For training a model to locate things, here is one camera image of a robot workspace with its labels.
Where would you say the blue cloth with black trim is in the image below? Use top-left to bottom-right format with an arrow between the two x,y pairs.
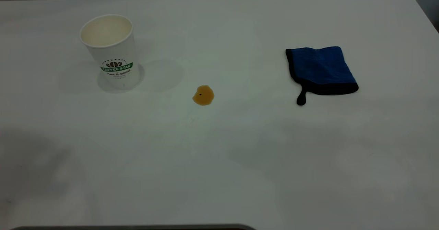
285,46 -> 359,106

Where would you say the white paper coffee cup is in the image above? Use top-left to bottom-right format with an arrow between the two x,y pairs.
80,14 -> 141,90

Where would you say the brown coffee spill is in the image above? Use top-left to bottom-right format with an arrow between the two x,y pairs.
192,85 -> 215,106

